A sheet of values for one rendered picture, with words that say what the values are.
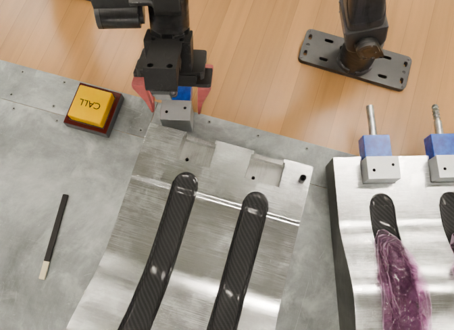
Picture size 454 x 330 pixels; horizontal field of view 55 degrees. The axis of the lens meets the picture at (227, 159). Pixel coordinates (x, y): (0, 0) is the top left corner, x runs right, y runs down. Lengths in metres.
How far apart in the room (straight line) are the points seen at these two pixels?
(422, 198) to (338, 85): 0.25
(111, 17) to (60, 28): 0.30
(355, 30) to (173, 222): 0.39
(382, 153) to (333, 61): 0.21
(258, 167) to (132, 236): 0.22
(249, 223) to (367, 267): 0.18
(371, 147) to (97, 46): 0.53
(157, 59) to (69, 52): 0.32
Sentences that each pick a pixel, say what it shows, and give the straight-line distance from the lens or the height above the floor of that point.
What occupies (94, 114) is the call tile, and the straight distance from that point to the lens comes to 0.77.
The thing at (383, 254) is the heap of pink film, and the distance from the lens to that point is 0.67.
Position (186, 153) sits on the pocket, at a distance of 0.69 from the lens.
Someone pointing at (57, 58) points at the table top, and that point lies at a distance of 0.89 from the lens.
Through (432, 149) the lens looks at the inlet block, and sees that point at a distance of 0.76.
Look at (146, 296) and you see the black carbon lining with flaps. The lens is 0.63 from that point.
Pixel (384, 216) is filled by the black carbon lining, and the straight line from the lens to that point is 0.72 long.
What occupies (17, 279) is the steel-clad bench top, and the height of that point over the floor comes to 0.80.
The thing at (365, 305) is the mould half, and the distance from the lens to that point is 0.65.
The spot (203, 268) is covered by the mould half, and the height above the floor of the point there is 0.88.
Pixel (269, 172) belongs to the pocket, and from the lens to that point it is 0.68.
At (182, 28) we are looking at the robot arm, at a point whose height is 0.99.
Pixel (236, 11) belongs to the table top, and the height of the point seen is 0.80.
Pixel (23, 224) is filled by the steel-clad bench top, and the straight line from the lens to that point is 0.80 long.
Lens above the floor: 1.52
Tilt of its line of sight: 73 degrees down
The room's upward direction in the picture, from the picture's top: straight up
